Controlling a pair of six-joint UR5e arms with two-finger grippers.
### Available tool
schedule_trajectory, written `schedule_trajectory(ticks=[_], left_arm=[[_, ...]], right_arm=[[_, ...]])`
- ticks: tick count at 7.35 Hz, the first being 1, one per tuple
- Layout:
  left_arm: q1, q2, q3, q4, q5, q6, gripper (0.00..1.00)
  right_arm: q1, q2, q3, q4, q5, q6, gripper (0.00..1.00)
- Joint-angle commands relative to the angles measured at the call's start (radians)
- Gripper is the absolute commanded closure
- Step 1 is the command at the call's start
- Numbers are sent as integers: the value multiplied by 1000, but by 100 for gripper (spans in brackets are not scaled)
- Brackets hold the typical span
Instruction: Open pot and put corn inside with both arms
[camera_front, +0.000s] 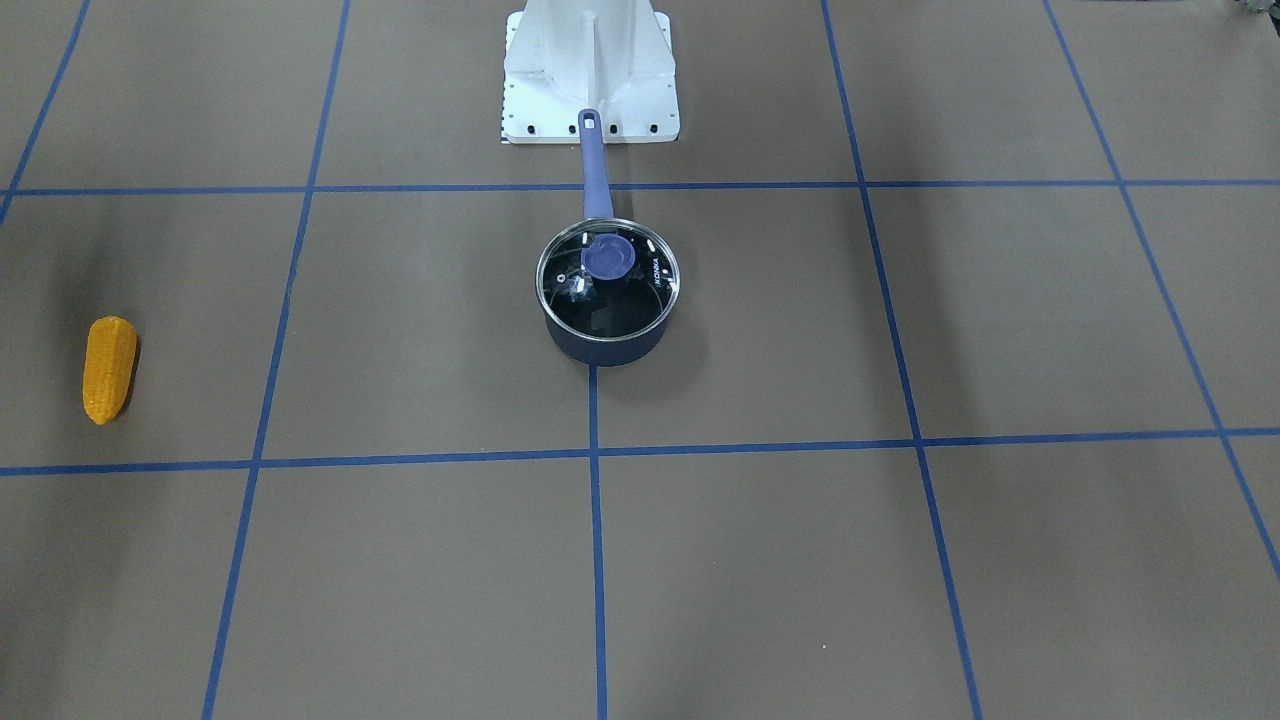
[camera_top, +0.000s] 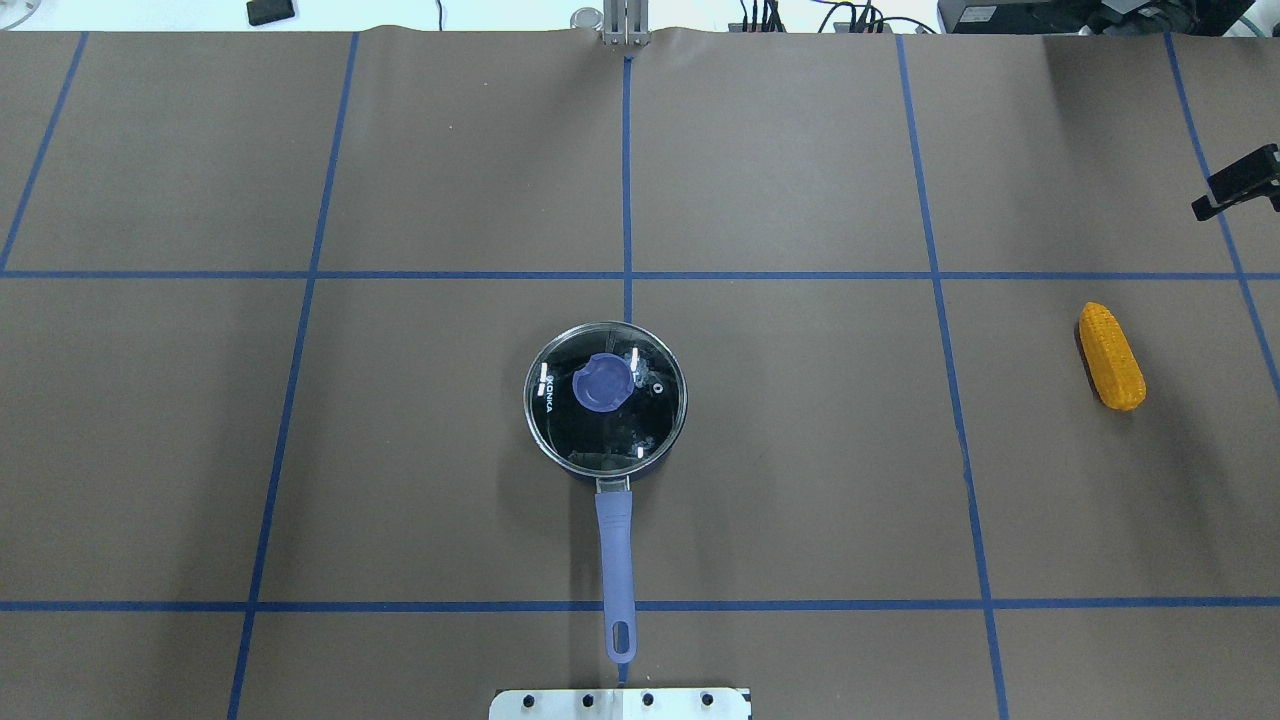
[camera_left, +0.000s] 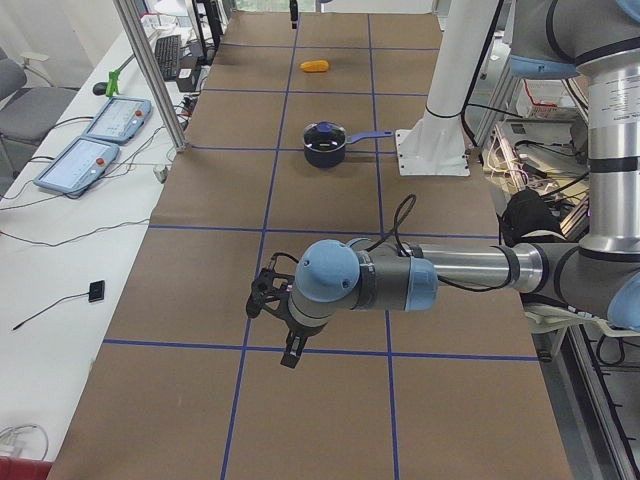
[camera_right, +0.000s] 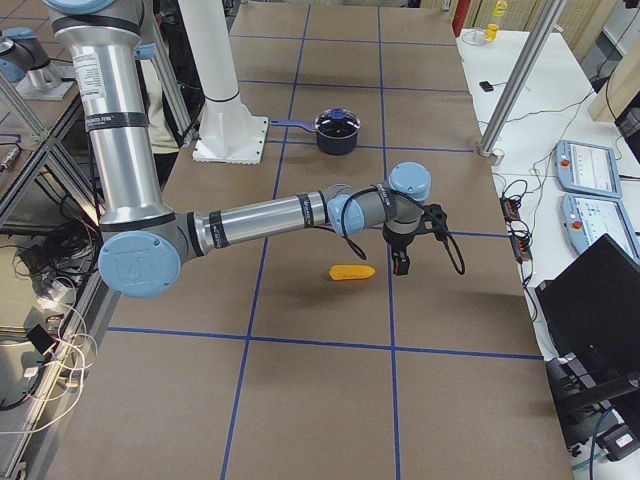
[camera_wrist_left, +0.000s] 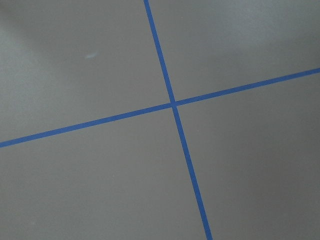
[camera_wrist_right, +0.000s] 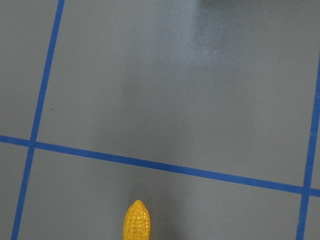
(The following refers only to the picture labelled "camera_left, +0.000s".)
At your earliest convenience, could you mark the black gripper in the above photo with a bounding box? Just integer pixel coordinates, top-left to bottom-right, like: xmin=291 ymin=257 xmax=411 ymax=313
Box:
xmin=280 ymin=320 xmax=311 ymax=368

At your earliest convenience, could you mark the yellow corn cob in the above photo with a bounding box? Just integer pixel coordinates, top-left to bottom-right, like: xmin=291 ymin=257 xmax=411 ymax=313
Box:
xmin=299 ymin=60 xmax=330 ymax=73

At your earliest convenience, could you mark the glass pot lid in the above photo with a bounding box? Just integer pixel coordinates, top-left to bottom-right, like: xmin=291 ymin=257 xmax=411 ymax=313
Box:
xmin=303 ymin=121 xmax=346 ymax=152

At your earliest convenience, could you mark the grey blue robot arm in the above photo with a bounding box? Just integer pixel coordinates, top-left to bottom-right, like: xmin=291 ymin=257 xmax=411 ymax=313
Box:
xmin=279 ymin=1 xmax=639 ymax=368

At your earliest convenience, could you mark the dark blue pot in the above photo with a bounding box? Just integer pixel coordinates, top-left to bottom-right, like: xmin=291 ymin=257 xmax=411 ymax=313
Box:
xmin=303 ymin=121 xmax=394 ymax=169

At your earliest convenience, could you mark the black keyboard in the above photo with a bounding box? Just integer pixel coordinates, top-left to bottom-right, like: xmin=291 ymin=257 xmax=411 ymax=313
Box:
xmin=154 ymin=35 xmax=181 ymax=81

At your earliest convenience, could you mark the green clamp tool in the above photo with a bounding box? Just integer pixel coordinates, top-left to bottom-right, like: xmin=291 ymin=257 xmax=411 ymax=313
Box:
xmin=105 ymin=69 xmax=121 ymax=97

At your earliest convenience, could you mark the upper teach pendant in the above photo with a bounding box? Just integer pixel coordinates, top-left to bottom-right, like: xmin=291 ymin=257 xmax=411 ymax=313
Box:
xmin=83 ymin=96 xmax=152 ymax=145

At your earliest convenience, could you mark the teach pendant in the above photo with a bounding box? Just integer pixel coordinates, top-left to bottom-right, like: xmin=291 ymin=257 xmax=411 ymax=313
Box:
xmin=34 ymin=136 xmax=120 ymax=198
xmin=83 ymin=96 xmax=152 ymax=145

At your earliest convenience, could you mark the small black square pad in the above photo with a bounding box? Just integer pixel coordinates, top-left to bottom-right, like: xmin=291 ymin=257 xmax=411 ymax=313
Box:
xmin=88 ymin=280 xmax=106 ymax=303

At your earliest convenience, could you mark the person in black clothes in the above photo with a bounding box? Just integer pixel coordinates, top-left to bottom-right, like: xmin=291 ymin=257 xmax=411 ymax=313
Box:
xmin=498 ymin=189 xmax=566 ymax=247

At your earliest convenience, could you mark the lower teach pendant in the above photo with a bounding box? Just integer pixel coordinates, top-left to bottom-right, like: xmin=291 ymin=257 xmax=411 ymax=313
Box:
xmin=34 ymin=136 xmax=120 ymax=198

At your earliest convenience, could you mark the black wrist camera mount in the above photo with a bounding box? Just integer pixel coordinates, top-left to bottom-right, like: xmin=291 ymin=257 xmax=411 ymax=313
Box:
xmin=245 ymin=252 xmax=298 ymax=322

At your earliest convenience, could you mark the aluminium frame post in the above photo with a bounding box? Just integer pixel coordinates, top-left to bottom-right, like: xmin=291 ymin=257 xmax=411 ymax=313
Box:
xmin=113 ymin=0 xmax=187 ymax=153

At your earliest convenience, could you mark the white camera stand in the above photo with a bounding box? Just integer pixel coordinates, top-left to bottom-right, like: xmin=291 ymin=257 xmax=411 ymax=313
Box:
xmin=396 ymin=0 xmax=502 ymax=177

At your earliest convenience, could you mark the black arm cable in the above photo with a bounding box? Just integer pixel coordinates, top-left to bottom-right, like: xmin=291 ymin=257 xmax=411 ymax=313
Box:
xmin=359 ymin=193 xmax=516 ymax=292

